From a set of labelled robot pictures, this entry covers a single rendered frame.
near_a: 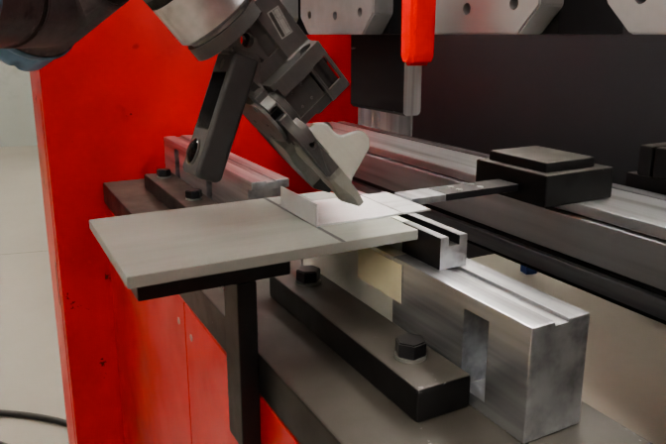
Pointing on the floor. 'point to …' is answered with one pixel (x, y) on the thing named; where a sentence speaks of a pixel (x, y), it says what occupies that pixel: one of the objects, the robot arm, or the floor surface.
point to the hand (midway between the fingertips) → (333, 194)
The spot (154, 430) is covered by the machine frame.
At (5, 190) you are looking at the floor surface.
